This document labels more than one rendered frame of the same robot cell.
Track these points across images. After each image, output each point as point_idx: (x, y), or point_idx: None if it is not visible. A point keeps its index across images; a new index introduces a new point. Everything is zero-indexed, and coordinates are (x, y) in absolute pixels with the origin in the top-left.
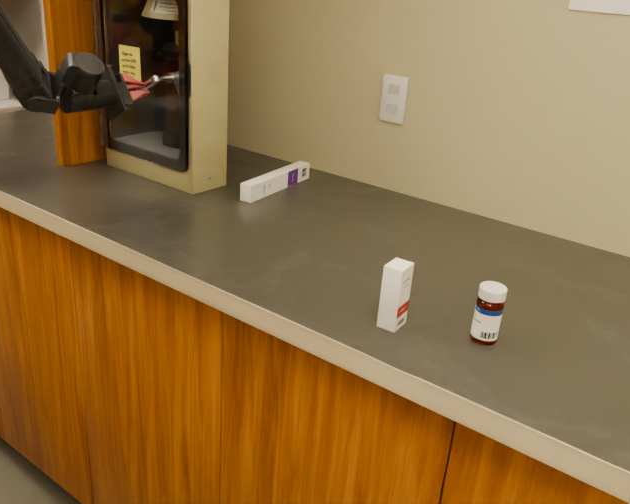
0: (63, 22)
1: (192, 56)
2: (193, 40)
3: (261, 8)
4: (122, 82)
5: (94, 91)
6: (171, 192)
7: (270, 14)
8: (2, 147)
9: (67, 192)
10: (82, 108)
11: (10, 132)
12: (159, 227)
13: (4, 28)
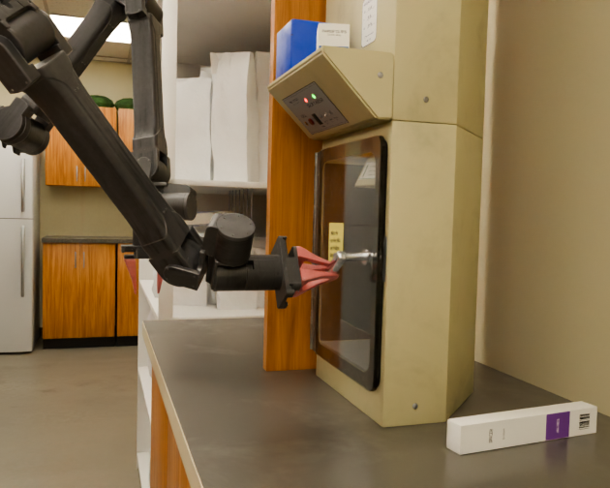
0: (284, 202)
1: (389, 225)
2: (391, 203)
3: (547, 186)
4: (293, 258)
5: (253, 265)
6: (355, 419)
7: (558, 192)
8: (232, 346)
9: (230, 399)
10: (231, 286)
11: (259, 333)
12: (282, 465)
13: (124, 176)
